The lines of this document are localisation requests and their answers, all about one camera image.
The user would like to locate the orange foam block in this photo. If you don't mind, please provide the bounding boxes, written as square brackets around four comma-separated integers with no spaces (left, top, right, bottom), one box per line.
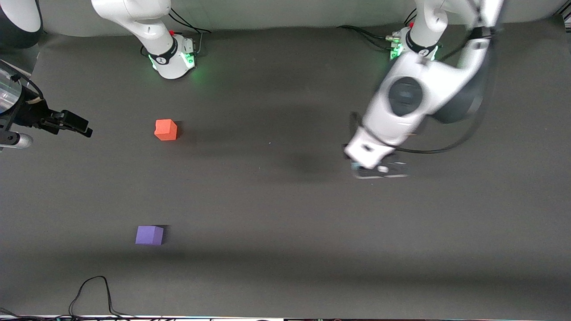
[154,119,178,141]

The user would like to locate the purple foam block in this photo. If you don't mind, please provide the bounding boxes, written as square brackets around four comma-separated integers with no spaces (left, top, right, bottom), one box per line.
[135,226,164,246]

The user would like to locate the dark grey table mat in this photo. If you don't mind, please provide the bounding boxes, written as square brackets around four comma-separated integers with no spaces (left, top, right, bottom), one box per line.
[0,16,571,318]

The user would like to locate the black left arm base cables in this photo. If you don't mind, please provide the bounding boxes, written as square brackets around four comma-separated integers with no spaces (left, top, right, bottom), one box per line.
[337,9,418,50]

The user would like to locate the black arm base cables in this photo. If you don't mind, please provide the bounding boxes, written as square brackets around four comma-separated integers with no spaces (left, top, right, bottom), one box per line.
[337,9,418,50]
[141,8,212,58]

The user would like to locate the black right arm base cables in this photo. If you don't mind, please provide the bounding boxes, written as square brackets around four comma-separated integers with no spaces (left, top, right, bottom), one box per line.
[141,8,212,58]

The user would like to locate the thin black loose cable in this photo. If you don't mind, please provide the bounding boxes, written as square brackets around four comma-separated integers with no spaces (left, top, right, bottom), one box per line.
[0,276,139,321]

